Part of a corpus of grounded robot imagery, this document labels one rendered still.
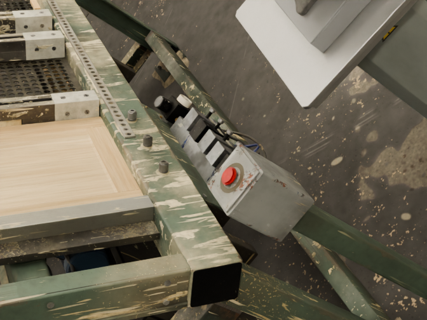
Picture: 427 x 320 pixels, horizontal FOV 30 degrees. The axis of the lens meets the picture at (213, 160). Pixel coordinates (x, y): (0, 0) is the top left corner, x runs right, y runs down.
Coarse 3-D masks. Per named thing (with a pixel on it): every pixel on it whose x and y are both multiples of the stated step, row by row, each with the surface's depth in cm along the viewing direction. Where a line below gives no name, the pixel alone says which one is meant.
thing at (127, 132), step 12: (48, 0) 287; (60, 12) 278; (60, 24) 269; (72, 36) 263; (84, 60) 247; (96, 72) 240; (96, 84) 233; (108, 96) 228; (108, 108) 222; (120, 120) 217; (132, 132) 211
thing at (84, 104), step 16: (32, 96) 220; (48, 96) 221; (64, 96) 222; (80, 96) 223; (96, 96) 224; (0, 112) 213; (16, 112) 215; (32, 112) 217; (48, 112) 219; (64, 112) 220; (80, 112) 222; (96, 112) 224
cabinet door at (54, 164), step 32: (0, 128) 214; (32, 128) 216; (64, 128) 217; (96, 128) 219; (0, 160) 202; (32, 160) 203; (64, 160) 204; (96, 160) 206; (0, 192) 189; (32, 192) 191; (64, 192) 192; (96, 192) 193; (128, 192) 194
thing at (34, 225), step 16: (64, 208) 182; (80, 208) 183; (96, 208) 183; (112, 208) 184; (128, 208) 184; (144, 208) 185; (0, 224) 175; (16, 224) 176; (32, 224) 176; (48, 224) 178; (64, 224) 179; (80, 224) 181; (96, 224) 182; (112, 224) 184; (0, 240) 175; (16, 240) 177
